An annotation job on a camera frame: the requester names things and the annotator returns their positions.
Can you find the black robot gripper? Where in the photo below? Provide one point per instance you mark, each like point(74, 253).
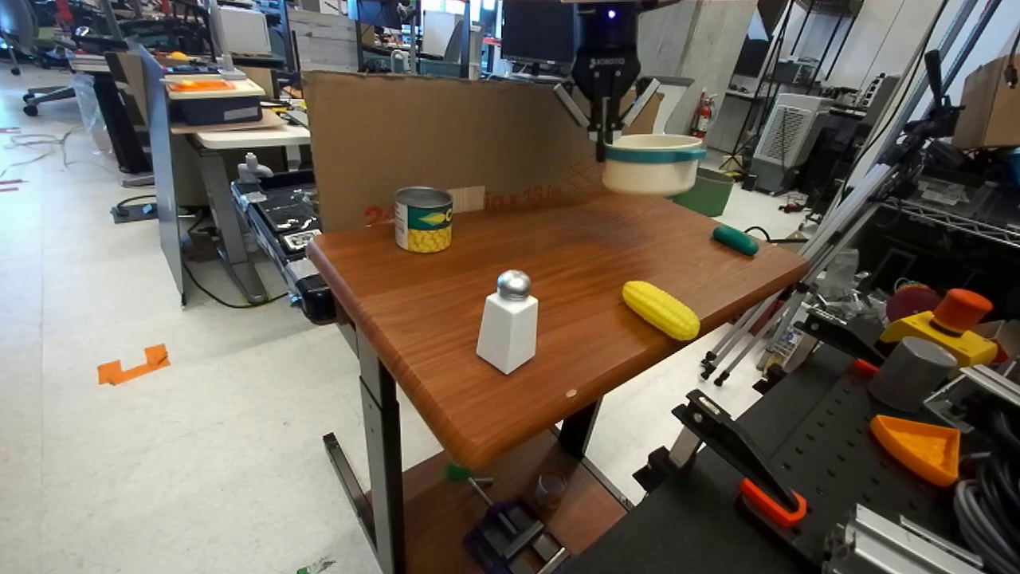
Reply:
point(608, 62)

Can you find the white bowl with teal rim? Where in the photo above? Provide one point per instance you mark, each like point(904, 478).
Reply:
point(650, 162)

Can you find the black computer monitor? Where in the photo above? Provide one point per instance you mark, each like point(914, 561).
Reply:
point(541, 30)

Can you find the red fire extinguisher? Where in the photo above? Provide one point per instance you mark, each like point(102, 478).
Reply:
point(703, 117)

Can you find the brown cardboard backboard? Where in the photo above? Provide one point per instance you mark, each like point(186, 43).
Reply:
point(509, 139)

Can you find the green marker cylinder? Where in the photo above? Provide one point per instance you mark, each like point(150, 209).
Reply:
point(735, 240)

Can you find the yellow toy corn cob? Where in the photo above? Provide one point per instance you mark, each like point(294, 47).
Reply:
point(660, 310)

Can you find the white salt shaker silver cap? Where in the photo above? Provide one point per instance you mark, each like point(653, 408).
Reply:
point(509, 324)

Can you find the cardboard box on shelf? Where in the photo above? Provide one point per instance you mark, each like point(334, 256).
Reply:
point(990, 107)

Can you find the grey cylinder block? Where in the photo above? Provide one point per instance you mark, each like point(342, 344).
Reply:
point(911, 373)

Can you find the yellow base orange button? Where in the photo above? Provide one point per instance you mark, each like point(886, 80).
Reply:
point(951, 327)

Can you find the dark box with orange lid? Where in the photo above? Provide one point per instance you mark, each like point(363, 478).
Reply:
point(213, 98)

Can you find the grey office desk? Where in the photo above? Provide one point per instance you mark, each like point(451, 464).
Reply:
point(197, 162)

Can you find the orange triangular plastic piece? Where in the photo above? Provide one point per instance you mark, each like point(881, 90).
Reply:
point(924, 449)

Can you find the silver camera tripod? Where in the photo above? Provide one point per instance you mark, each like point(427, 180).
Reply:
point(907, 129)

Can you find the black clamp with orange handle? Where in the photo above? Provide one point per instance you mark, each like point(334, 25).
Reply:
point(760, 484)

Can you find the black table leg frame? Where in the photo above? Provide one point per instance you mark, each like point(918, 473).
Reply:
point(380, 509)

